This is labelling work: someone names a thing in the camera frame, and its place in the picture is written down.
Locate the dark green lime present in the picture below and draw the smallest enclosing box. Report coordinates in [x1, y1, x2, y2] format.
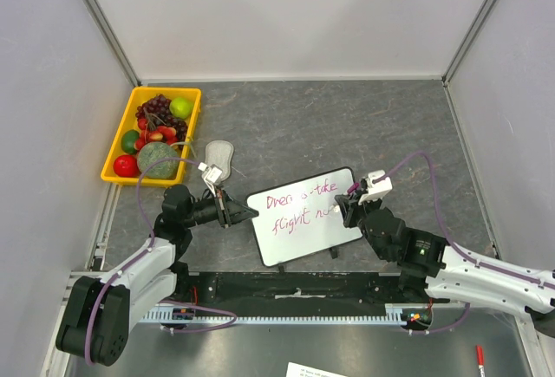
[121, 129, 140, 155]

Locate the aluminium left corner post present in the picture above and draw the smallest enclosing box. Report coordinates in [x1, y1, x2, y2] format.
[82, 0, 141, 87]

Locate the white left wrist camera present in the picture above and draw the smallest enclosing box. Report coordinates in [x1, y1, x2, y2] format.
[198, 162, 223, 196]

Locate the light green apple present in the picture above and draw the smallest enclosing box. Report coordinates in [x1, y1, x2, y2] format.
[169, 97, 194, 120]

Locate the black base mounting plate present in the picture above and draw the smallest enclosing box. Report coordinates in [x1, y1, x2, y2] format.
[170, 272, 429, 308]

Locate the aluminium corner post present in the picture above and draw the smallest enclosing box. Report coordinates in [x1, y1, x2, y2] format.
[441, 0, 499, 88]
[82, 0, 141, 87]

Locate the white toothed cable duct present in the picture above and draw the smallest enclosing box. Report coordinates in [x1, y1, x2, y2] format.
[139, 300, 407, 326]

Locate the green netted melon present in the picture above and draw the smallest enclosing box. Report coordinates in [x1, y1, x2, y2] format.
[136, 142, 179, 179]

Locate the red apple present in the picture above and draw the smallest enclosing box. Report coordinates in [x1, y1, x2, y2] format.
[113, 154, 140, 178]

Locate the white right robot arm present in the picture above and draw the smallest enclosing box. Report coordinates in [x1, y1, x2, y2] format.
[334, 193, 554, 337]

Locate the red capped marker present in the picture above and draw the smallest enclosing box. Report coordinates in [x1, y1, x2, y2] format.
[476, 345, 486, 377]

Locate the white paper sheet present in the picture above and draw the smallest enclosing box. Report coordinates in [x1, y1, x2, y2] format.
[285, 362, 345, 377]

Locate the purple grape bunch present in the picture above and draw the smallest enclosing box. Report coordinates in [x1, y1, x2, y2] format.
[135, 94, 188, 133]

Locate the aluminium right corner post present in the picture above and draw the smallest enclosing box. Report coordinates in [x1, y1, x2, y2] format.
[441, 0, 499, 88]

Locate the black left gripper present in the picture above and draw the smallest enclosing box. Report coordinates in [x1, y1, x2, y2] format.
[182, 185, 258, 228]

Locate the white marker with magenta cap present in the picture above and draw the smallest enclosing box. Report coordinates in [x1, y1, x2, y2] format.
[330, 182, 360, 216]

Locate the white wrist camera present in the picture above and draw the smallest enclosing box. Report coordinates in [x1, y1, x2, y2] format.
[198, 162, 223, 196]
[358, 170, 393, 205]

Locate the grey whiteboard eraser sponge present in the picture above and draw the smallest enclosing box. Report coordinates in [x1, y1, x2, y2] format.
[205, 140, 234, 181]

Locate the small black framed whiteboard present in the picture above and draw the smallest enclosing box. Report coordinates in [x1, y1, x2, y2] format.
[246, 167, 362, 267]

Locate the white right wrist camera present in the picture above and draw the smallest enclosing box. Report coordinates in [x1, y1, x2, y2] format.
[358, 170, 393, 205]

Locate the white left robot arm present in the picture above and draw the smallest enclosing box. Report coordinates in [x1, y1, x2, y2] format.
[55, 185, 259, 366]

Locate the yellow plastic fruit tray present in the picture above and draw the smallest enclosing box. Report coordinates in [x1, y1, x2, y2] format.
[101, 87, 201, 185]

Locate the red strawberries cluster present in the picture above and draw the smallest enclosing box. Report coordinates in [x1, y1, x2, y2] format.
[134, 118, 178, 151]

